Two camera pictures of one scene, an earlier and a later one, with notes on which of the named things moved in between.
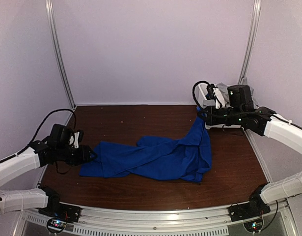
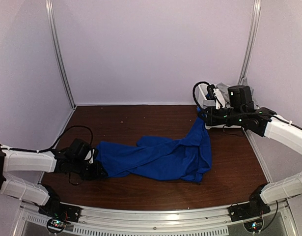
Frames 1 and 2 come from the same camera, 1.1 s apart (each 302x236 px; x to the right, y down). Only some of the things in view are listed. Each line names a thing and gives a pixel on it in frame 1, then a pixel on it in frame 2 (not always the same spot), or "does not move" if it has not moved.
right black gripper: x=211 y=120 does not move
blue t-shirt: x=187 y=157 does not move
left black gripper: x=83 y=156 -> x=96 y=174
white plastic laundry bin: x=202 y=89 does not move
